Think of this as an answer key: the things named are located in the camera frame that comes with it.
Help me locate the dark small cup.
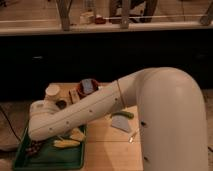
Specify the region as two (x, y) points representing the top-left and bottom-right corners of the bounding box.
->
(56, 100), (67, 109)

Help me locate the green plastic tray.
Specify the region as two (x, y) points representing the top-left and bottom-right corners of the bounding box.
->
(12, 128), (85, 171)

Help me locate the black cable left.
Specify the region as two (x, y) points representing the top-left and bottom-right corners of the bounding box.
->
(0, 105), (22, 144)

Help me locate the silver fork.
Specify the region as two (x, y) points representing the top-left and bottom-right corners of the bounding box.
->
(128, 128), (140, 143)

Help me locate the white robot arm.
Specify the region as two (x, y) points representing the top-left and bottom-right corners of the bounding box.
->
(28, 67), (209, 171)

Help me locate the yellow banana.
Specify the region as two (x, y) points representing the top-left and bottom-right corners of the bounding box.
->
(53, 140), (80, 148)

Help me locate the dark red grape bunch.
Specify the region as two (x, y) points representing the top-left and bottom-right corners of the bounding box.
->
(25, 141), (42, 156)

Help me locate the blue sponge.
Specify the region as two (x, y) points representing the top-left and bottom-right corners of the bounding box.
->
(82, 79), (93, 94)

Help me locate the green cucumber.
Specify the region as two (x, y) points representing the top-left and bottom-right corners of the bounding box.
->
(110, 111), (134, 119)

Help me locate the brown rectangular block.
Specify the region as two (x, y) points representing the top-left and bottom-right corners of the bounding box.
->
(69, 89), (80, 104)

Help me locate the grey triangular cloth piece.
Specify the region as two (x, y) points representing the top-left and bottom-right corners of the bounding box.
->
(111, 115), (132, 133)

